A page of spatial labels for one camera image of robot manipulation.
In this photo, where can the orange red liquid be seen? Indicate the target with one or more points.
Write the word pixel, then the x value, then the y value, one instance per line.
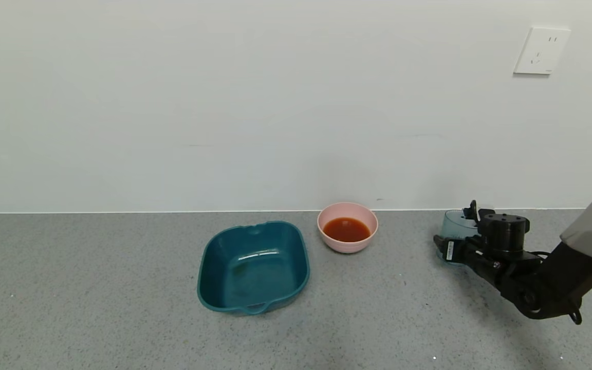
pixel 346 229

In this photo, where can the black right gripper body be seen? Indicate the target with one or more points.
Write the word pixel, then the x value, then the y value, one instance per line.
pixel 450 251

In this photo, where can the pink ribbed bowl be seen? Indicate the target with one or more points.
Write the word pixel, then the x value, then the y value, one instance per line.
pixel 332 213

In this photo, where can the teal plastic basin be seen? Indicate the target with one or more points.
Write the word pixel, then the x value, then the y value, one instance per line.
pixel 214 293

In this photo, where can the clear blue plastic cup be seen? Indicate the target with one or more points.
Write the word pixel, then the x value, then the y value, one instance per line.
pixel 455 226

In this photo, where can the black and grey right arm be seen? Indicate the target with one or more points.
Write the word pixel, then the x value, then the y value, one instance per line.
pixel 548 282

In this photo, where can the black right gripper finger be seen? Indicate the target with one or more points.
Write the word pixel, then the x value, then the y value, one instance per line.
pixel 473 210
pixel 444 249

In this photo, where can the white wall socket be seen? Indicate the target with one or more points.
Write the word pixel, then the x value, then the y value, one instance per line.
pixel 541 50

